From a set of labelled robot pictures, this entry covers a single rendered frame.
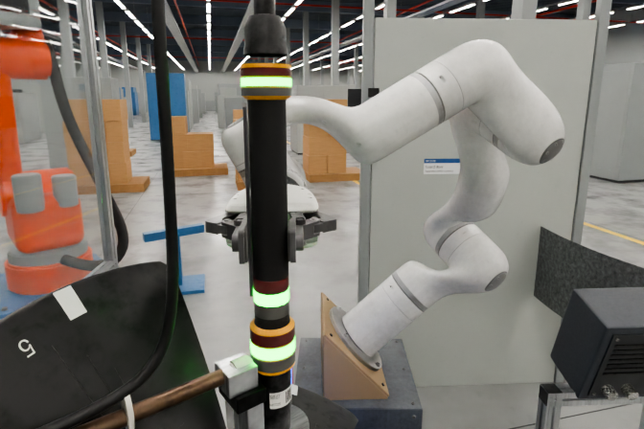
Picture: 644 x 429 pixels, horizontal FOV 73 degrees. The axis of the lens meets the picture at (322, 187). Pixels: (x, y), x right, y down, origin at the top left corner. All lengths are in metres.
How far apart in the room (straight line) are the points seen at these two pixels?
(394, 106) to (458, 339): 2.17
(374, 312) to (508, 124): 0.57
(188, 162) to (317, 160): 2.81
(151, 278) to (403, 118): 0.39
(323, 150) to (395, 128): 7.93
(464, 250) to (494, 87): 0.47
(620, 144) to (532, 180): 7.62
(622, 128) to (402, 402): 9.24
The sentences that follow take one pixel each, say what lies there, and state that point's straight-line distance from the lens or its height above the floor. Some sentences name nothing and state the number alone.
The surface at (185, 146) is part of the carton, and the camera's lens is 9.58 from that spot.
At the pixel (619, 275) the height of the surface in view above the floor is 0.88.
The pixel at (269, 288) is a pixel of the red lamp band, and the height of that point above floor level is 1.46.
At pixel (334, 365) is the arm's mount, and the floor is 1.02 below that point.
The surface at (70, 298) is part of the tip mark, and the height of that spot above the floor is 1.44.
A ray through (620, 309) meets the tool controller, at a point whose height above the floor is 1.24.
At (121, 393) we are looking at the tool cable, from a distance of 0.40.
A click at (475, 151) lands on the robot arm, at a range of 0.92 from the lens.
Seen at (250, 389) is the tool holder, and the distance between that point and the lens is 0.44.
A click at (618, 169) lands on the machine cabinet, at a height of 0.28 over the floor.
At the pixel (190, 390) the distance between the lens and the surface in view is 0.42.
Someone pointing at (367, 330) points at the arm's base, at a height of 1.07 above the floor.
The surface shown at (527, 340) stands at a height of 0.27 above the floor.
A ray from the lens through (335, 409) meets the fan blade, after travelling 0.78.
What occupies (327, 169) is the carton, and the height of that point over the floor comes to 0.22.
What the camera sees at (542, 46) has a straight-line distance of 2.50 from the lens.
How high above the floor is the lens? 1.63
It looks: 12 degrees down
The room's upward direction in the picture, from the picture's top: straight up
